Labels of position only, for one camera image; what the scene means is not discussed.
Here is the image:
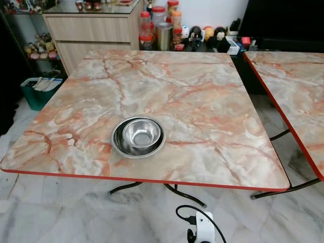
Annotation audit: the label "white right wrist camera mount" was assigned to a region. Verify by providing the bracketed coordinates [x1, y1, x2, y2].
[193, 212, 216, 243]

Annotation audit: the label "black television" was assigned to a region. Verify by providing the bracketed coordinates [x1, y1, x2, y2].
[239, 0, 324, 40]

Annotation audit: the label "dark glass display shelf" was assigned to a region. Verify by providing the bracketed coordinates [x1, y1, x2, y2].
[3, 0, 54, 76]

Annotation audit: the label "blue and white box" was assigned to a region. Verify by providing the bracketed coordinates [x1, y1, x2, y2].
[228, 38, 241, 55]

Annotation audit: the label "small steel bowl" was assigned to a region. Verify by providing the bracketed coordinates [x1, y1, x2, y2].
[122, 118, 163, 149]

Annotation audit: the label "steel flask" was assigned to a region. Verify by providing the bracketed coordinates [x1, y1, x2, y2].
[155, 22, 175, 51]

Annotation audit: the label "white papers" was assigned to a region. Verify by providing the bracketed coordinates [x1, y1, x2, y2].
[32, 77, 61, 92]

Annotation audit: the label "black toy figure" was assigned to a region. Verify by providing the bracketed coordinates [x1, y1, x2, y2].
[214, 26, 227, 41]
[188, 25, 203, 41]

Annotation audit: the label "marble folding table red edge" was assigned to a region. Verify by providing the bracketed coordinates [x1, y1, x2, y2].
[243, 51, 324, 199]
[0, 48, 291, 208]

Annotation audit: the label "light wooden cabinet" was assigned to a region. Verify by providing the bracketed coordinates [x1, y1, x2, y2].
[42, 0, 145, 75]

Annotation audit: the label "yellow toy figure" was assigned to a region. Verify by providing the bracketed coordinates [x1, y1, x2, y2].
[202, 25, 214, 40]

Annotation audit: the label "green plastic bin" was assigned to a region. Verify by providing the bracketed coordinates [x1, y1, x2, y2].
[21, 77, 64, 111]

